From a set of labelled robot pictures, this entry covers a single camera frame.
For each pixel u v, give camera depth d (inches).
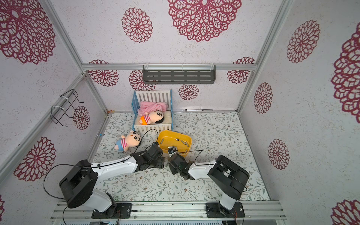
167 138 40.6
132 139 37.2
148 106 43.6
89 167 18.6
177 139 40.4
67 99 30.7
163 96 43.6
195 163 24.8
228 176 18.0
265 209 29.8
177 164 27.6
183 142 39.7
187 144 39.4
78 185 17.0
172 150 31.9
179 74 36.7
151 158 26.5
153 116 39.6
